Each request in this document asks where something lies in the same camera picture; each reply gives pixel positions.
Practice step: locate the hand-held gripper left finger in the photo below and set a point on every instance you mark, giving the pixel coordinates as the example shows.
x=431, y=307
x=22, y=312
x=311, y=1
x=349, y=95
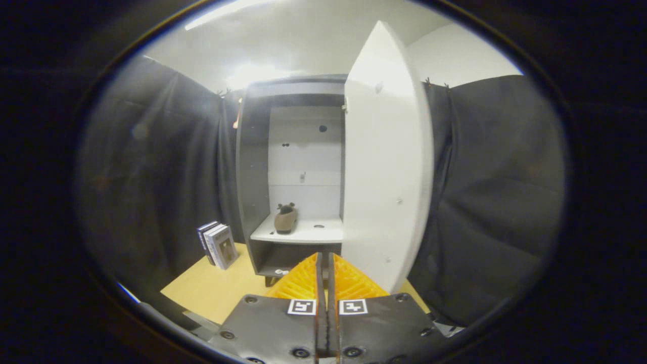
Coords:
x=273, y=328

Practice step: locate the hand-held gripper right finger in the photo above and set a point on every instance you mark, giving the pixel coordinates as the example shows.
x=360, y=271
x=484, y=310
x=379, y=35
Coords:
x=384, y=328

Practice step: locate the brown fuzzy shoe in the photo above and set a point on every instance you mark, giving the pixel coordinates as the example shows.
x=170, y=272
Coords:
x=285, y=220

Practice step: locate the white shoe cabinet door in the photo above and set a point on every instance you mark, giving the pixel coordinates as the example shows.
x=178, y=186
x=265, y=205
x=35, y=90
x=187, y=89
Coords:
x=384, y=177

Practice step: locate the grey shoe cabinet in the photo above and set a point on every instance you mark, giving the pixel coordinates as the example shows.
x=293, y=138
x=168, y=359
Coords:
x=252, y=177

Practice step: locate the grey cover book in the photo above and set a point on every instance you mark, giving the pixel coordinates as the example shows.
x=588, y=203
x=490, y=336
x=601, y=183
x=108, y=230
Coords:
x=225, y=247

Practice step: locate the black backdrop cloth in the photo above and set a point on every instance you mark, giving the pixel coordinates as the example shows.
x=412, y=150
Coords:
x=151, y=177

